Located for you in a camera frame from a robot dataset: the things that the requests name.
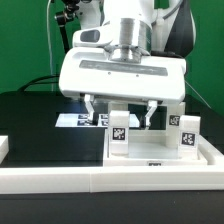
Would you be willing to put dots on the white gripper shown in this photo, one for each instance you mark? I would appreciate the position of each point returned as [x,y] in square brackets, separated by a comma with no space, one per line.
[89,71]

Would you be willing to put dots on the white square table top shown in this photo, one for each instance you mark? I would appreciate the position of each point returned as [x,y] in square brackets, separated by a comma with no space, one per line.
[147,148]

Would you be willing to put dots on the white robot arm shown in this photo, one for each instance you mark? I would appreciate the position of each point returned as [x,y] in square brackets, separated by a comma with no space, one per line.
[128,51]

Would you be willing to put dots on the white U-shaped obstacle fence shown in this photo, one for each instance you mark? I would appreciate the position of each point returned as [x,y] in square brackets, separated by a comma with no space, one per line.
[112,179]

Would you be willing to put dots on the white marker base plate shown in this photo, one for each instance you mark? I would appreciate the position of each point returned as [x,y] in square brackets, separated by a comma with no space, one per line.
[79,120]

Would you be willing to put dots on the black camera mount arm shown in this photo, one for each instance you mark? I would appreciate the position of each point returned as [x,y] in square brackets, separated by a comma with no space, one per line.
[66,15]

